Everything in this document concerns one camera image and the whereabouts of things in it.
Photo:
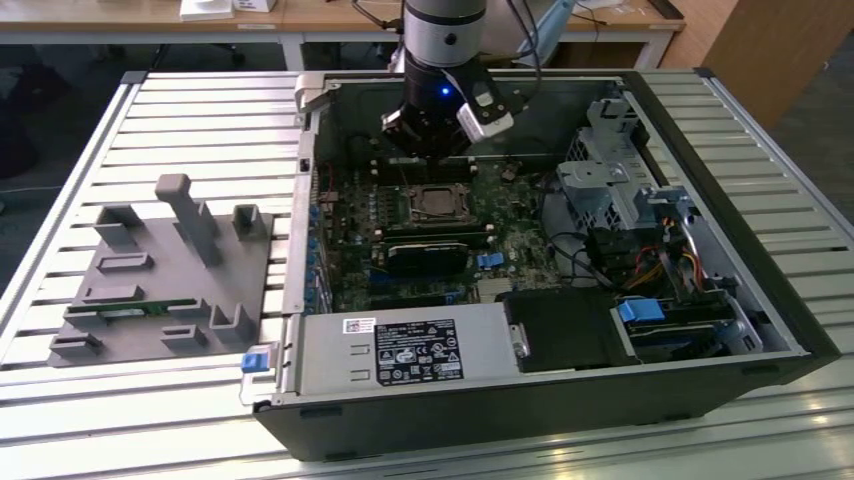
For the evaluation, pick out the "metal locking lever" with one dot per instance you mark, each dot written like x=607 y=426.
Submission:
x=402 y=180

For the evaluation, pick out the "silver topped CPU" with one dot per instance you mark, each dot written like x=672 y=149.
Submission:
x=442 y=202

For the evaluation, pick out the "black RAM slot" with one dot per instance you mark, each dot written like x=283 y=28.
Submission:
x=415 y=179
x=415 y=173
x=415 y=162
x=415 y=167

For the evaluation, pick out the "round coin cell battery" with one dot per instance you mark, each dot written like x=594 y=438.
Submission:
x=508 y=175

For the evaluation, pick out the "pale blue teach pendant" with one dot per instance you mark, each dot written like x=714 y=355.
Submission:
x=550 y=30

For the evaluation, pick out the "silver drive cage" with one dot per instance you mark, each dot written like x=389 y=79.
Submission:
x=587 y=180

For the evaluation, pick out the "white box dark label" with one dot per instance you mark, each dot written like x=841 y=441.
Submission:
x=256 y=5

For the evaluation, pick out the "black graphics card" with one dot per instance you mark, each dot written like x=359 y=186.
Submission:
x=427 y=262

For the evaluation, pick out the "blue board connector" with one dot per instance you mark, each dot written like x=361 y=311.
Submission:
x=488 y=261

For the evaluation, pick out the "green motherboard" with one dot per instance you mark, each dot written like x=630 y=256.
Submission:
x=527 y=250

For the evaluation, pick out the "white papers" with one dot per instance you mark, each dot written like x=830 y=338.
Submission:
x=620 y=5

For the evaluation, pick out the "silver chipset heat sink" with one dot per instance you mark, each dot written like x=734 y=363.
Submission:
x=495 y=290

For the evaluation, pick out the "wooden desk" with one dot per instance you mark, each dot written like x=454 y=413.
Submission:
x=133 y=25

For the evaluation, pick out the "black plastic shroud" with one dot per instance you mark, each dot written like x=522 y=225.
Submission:
x=567 y=330

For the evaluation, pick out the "silver power supply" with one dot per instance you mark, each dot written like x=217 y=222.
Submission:
x=320 y=350

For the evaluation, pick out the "blue disk carrier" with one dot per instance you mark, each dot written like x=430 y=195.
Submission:
x=640 y=311

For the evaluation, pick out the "grey parts rack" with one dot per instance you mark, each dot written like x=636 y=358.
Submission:
x=167 y=280

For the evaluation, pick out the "wooden cabinet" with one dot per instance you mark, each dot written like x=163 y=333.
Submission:
x=780 y=50

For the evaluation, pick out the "green RAM stick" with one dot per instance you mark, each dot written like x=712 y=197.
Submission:
x=153 y=306

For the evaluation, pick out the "blue plastic latch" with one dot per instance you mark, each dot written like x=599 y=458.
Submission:
x=253 y=362

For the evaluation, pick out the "disk bay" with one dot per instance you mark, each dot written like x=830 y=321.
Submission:
x=674 y=332

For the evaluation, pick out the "black PC case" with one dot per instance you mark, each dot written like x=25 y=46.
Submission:
x=467 y=430

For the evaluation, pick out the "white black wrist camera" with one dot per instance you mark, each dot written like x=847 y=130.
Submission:
x=490 y=127

